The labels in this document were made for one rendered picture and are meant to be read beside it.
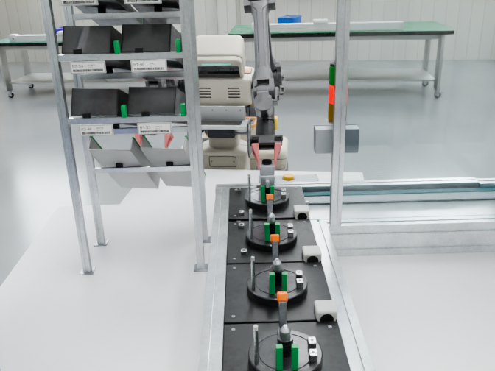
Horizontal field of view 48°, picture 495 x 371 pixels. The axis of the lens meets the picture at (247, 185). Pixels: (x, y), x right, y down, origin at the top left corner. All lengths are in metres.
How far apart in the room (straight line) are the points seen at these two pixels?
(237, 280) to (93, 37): 0.70
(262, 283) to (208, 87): 1.26
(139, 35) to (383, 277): 0.91
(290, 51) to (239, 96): 7.56
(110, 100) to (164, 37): 0.22
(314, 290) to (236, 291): 0.18
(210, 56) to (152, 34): 0.86
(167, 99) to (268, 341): 0.69
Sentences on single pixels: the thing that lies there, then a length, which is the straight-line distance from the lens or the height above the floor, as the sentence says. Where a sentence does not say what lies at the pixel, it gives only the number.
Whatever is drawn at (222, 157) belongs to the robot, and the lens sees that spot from 2.47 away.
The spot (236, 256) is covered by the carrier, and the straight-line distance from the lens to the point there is 1.44.
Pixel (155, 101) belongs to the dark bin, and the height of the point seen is 1.34.
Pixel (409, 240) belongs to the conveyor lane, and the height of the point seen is 0.91.
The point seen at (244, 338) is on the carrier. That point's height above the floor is 0.97.
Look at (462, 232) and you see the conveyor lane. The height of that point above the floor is 0.93.
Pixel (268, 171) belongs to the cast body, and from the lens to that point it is 1.68.
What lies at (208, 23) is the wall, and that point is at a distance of 10.02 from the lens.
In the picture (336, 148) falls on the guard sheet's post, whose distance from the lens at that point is 1.53.
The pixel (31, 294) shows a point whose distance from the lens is 1.62.
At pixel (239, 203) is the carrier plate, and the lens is 1.74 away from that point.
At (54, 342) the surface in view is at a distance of 1.42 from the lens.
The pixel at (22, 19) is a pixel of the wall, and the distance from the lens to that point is 11.13.
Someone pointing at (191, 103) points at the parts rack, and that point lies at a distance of 1.42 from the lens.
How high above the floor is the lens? 1.68
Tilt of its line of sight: 22 degrees down
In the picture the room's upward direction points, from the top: 2 degrees counter-clockwise
